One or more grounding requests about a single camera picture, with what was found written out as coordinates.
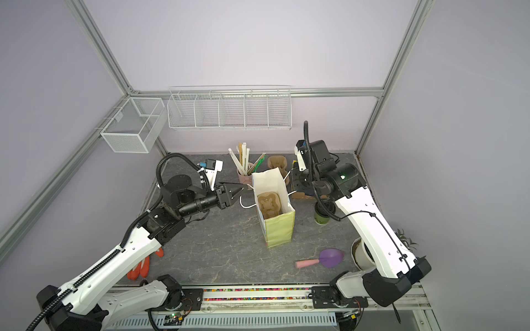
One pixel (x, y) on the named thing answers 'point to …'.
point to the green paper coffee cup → (321, 220)
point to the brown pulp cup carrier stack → (279, 161)
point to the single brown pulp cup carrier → (270, 203)
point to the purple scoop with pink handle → (330, 258)
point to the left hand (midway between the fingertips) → (245, 191)
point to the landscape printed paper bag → (279, 230)
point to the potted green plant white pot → (362, 256)
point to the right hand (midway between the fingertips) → (297, 176)
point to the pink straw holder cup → (245, 179)
